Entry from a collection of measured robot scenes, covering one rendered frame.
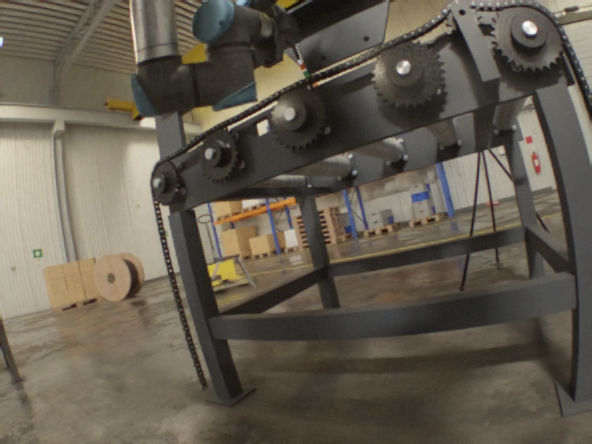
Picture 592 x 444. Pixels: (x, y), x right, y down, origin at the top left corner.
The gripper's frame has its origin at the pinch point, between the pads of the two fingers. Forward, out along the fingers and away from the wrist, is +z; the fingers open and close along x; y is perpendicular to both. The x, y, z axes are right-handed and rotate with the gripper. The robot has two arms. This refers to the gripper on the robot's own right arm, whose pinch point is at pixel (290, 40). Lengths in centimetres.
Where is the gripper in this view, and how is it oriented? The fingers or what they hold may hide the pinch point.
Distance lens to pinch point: 91.6
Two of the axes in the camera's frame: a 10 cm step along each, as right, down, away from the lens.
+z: 4.4, -3.5, 8.3
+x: -8.1, 2.3, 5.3
